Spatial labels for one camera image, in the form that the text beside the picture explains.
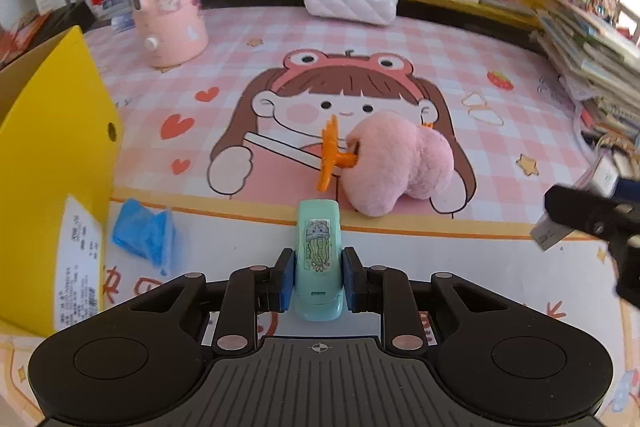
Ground pink cartoon table mat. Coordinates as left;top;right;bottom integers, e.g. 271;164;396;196
0;5;640;427

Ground yellow cardboard box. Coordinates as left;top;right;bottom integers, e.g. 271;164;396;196
1;27;124;337

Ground white small box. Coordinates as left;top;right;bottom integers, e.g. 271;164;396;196
530;212;574;251

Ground stack of magazines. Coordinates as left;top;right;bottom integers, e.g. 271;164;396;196
529;0;640;188

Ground blue glove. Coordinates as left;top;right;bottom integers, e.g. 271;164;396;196
112;198;176;275

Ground mint green stapler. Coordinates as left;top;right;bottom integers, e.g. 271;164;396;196
293;199;344;322

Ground black electronic keyboard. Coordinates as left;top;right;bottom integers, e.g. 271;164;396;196
0;1;98;68

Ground pink plush pig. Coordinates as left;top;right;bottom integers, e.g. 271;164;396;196
317;110;454;218

